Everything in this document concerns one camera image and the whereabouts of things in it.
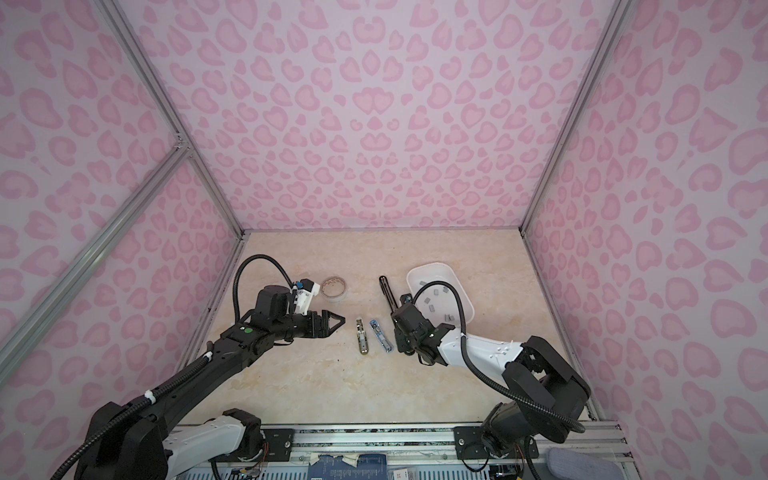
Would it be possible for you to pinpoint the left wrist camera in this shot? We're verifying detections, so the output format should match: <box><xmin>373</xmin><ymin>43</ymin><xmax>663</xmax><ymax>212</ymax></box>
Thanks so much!
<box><xmin>292</xmin><ymin>279</ymin><xmax>320</xmax><ymax>315</ymax></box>

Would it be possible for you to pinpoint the black stapler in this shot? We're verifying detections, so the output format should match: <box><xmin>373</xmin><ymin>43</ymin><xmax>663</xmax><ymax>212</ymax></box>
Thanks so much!
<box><xmin>378</xmin><ymin>275</ymin><xmax>398</xmax><ymax>313</ymax></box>

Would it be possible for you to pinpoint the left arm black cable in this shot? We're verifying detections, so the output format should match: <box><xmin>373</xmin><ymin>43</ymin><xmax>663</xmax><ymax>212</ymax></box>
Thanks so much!
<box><xmin>231</xmin><ymin>254</ymin><xmax>295</xmax><ymax>325</ymax></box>

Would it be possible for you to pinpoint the grey cloth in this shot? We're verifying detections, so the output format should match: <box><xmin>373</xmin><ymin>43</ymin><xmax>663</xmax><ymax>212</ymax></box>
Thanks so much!
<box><xmin>546</xmin><ymin>448</ymin><xmax>624</xmax><ymax>480</ymax></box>

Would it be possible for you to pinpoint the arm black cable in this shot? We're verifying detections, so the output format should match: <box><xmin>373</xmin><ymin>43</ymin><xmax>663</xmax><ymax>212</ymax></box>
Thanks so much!
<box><xmin>231</xmin><ymin>254</ymin><xmax>295</xmax><ymax>325</ymax></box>
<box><xmin>411</xmin><ymin>280</ymin><xmax>586</xmax><ymax>434</ymax></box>

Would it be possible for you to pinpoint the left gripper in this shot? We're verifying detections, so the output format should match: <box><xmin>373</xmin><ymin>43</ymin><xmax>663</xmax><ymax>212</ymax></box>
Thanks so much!
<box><xmin>273</xmin><ymin>309</ymin><xmax>346</xmax><ymax>342</ymax></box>

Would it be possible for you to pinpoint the clear tape roll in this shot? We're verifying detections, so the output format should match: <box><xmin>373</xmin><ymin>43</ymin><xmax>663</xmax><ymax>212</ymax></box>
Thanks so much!
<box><xmin>320</xmin><ymin>276</ymin><xmax>347</xmax><ymax>302</ymax></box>

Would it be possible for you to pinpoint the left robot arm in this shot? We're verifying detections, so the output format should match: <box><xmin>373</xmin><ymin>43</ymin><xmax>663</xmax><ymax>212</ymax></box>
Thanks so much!
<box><xmin>52</xmin><ymin>285</ymin><xmax>346</xmax><ymax>479</ymax></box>

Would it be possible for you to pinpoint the blue box on rail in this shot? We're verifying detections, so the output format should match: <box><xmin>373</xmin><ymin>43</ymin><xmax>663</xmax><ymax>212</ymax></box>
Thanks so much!
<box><xmin>306</xmin><ymin>453</ymin><xmax>388</xmax><ymax>480</ymax></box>

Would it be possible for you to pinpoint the white plastic tray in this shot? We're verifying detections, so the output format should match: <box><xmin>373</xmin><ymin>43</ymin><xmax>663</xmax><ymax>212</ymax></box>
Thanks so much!
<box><xmin>406</xmin><ymin>262</ymin><xmax>475</xmax><ymax>328</ymax></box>

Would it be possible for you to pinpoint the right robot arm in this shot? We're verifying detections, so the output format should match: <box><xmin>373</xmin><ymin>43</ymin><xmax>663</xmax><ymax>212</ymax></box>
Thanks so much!
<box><xmin>391</xmin><ymin>303</ymin><xmax>591</xmax><ymax>458</ymax></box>

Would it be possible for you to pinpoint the beige staple box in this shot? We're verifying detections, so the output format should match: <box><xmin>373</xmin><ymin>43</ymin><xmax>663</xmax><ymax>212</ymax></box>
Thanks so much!
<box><xmin>355</xmin><ymin>318</ymin><xmax>369</xmax><ymax>355</ymax></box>

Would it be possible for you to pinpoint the blue staple box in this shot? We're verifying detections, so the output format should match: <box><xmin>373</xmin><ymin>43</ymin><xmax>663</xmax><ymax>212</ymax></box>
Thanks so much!
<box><xmin>369</xmin><ymin>319</ymin><xmax>394</xmax><ymax>353</ymax></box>

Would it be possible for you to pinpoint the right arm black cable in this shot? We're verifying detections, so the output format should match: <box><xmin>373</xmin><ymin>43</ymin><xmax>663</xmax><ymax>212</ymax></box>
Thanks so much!
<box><xmin>411</xmin><ymin>280</ymin><xmax>586</xmax><ymax>434</ymax></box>

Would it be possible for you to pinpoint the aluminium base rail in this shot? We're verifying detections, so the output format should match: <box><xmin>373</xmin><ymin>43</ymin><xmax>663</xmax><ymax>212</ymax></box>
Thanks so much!
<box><xmin>176</xmin><ymin>421</ymin><xmax>640</xmax><ymax>479</ymax></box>

